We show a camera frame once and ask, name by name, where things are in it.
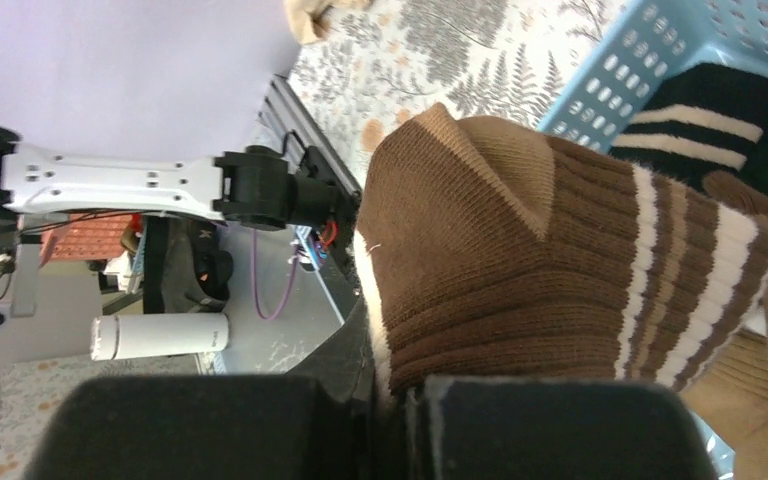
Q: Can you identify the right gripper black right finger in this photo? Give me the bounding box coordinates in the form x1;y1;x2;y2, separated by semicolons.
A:
405;376;717;479

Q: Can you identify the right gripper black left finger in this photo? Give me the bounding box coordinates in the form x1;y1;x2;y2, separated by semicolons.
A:
22;294;375;480

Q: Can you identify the brown striped sock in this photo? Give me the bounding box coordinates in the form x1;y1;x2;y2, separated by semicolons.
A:
354;104;768;400

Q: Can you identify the black sock with beige stripes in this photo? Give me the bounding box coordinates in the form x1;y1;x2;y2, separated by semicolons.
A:
609;63;768;192

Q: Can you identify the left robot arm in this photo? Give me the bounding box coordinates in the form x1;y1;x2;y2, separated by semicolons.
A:
0;124;361;369

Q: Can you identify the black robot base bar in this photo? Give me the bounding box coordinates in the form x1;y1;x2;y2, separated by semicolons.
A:
258;75;361;323

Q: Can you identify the beige crumpled cloth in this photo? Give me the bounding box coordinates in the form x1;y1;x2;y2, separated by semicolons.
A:
283;0;371;45

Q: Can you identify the light blue plastic basket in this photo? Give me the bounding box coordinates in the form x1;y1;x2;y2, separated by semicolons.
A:
536;0;768;480

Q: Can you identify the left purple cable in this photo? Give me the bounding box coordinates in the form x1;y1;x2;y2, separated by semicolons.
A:
251;228;302;322

